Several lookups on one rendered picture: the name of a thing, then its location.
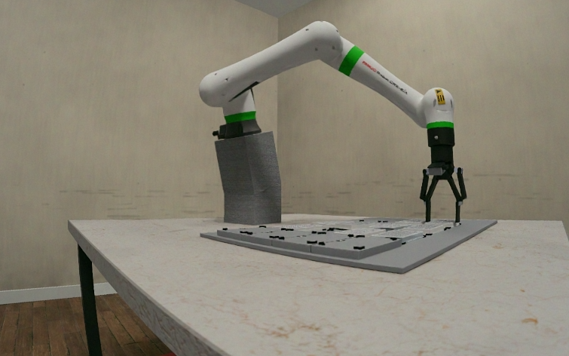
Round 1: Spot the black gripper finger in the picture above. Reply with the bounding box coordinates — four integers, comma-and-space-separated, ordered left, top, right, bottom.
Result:
444, 167, 467, 223
420, 169, 438, 222

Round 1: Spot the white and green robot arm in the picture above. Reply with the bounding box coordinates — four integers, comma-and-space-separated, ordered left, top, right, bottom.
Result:
199, 21, 455, 147

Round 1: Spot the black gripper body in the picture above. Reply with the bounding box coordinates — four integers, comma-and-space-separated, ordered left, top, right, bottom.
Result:
430, 146, 454, 180

